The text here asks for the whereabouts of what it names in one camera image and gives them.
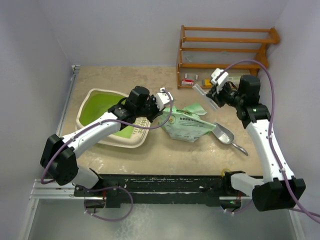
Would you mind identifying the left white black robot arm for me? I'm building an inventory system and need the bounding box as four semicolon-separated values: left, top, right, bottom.
40;86;173;196

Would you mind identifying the red white small box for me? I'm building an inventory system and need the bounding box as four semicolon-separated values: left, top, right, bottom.
181;79;195;87

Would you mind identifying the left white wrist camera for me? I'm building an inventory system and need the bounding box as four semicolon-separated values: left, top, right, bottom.
155;87;174;110

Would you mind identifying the green cat litter bag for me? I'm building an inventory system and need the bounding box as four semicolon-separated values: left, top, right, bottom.
159;103;216;143

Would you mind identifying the yellow tape roll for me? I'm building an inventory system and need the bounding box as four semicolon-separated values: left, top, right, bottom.
221;168;231;177

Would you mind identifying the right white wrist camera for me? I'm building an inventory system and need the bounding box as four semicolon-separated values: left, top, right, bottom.
210;68;229;94

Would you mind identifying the aluminium frame rail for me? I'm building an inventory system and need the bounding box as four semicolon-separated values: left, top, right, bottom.
29;178;87;200

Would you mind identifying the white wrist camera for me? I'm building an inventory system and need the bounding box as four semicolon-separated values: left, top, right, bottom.
210;68;229;94
155;87;174;110

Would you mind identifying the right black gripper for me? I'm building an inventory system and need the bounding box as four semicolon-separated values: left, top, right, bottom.
208;80;245;108

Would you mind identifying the beige litter box green liner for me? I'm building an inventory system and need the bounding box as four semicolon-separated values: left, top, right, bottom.
75;88;149;149

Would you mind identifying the white bag clip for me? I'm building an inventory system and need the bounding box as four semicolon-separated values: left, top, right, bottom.
192;84;218;111

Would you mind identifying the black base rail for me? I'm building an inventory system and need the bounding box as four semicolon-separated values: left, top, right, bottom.
74;174;245;211

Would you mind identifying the yellow grey tape measure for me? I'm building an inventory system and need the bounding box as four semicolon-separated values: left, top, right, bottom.
202;79;212;87

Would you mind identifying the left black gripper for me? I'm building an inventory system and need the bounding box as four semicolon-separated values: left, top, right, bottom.
135;95;166;124

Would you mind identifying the silver metal scoop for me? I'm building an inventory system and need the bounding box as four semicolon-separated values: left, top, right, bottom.
211;122;249;156

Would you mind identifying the wooden shoe rack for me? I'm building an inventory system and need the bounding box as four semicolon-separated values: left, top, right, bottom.
175;25;281;89

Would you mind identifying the green white carton box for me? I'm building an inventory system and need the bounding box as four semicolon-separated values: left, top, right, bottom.
228;76;241;83

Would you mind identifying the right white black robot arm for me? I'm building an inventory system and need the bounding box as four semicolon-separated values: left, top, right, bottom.
205;68;306;212

